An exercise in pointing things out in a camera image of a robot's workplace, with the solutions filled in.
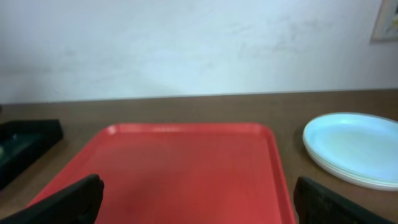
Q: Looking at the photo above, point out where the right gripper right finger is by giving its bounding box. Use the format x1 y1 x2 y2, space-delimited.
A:
294 177 393 224

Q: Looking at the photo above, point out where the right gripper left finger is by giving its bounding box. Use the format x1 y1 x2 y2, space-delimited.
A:
1 174 104 224

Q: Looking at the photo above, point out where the pale blue plate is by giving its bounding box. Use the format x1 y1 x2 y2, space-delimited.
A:
303 113 397 182

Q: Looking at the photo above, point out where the black rectangular tray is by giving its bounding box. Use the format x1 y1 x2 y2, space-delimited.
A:
1 119 63 189

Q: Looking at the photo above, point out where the red plastic tray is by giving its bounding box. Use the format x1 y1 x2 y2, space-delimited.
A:
34 123 295 223

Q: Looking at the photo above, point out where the white wall control panel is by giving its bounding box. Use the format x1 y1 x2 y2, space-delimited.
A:
371 0 397 41

